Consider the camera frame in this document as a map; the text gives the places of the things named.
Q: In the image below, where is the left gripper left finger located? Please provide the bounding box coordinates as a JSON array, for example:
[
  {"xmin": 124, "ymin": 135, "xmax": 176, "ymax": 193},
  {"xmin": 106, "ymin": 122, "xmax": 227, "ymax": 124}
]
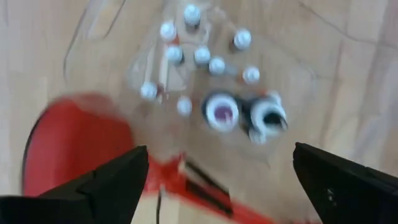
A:
[{"xmin": 0, "ymin": 145, "xmax": 150, "ymax": 224}]

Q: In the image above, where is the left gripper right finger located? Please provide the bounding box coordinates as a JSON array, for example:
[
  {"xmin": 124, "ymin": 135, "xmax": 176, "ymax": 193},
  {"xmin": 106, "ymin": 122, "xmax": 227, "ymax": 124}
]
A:
[{"xmin": 293, "ymin": 142, "xmax": 398, "ymax": 224}]

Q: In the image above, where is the red desk lamp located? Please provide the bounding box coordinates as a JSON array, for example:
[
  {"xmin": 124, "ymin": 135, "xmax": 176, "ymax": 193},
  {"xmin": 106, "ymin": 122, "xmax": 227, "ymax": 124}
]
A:
[{"xmin": 21, "ymin": 93, "xmax": 312, "ymax": 224}]

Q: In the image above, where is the large black food coloring bottle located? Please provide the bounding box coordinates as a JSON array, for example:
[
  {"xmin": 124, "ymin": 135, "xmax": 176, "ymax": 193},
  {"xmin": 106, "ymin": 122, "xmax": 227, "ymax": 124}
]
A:
[{"xmin": 241, "ymin": 93, "xmax": 289, "ymax": 146}]

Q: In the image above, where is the small brown food coloring bottle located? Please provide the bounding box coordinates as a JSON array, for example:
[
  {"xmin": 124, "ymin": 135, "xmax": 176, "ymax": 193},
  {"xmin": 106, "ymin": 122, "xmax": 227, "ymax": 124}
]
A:
[{"xmin": 176, "ymin": 95, "xmax": 193, "ymax": 118}]

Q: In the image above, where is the clear plastic bin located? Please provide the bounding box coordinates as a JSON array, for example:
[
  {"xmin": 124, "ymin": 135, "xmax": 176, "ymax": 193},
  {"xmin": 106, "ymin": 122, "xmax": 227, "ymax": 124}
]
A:
[{"xmin": 63, "ymin": 0, "xmax": 312, "ymax": 169}]

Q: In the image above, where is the small dark bottle white label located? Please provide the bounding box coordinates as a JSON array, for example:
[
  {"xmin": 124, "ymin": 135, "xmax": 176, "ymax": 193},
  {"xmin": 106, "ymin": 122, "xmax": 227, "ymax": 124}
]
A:
[
  {"xmin": 165, "ymin": 45, "xmax": 186, "ymax": 66},
  {"xmin": 182, "ymin": 3, "xmax": 202, "ymax": 31}
]

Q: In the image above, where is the small dark food coloring bottle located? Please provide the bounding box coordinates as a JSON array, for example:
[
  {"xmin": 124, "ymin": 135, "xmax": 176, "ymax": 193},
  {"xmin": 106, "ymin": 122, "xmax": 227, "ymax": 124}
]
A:
[
  {"xmin": 229, "ymin": 28, "xmax": 252, "ymax": 52},
  {"xmin": 193, "ymin": 45, "xmax": 212, "ymax": 66}
]

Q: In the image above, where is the small purple food coloring bottle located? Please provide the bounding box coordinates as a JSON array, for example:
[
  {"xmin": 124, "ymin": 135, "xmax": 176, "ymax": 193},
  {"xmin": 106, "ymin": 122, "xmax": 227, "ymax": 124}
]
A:
[{"xmin": 208, "ymin": 55, "xmax": 237, "ymax": 77}]

